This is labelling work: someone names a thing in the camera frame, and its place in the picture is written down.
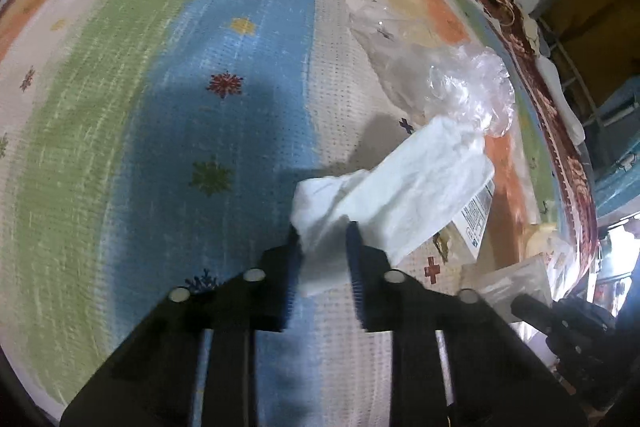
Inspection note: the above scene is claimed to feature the white tissue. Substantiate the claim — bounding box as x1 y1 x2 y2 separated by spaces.
291 116 495 296

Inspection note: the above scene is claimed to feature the white medicine box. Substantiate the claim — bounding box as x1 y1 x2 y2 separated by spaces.
451 179 495 265

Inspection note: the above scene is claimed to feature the clear plastic bag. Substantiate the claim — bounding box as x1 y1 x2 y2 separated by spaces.
349 5 515 138

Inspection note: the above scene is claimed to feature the white printed plastic wrapper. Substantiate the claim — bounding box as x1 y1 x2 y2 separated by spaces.
461 255 552 323

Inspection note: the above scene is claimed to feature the cream wrapper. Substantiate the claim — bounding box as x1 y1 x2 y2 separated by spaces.
524 223 575 269

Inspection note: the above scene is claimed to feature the floral brown blanket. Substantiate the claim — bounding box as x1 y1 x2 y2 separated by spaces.
390 0 598 271

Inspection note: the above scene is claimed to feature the blue patterned cloth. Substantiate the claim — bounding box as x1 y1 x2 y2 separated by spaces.
589 76 639 220

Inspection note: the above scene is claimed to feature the striped colourful bed cover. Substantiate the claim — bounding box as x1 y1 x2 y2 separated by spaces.
0 0 597 427

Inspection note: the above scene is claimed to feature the white rolled cloth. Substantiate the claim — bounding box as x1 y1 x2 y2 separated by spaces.
536 55 586 147

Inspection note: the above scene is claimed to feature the yellow hanging garment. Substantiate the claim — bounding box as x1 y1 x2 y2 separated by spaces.
542 0 639 104

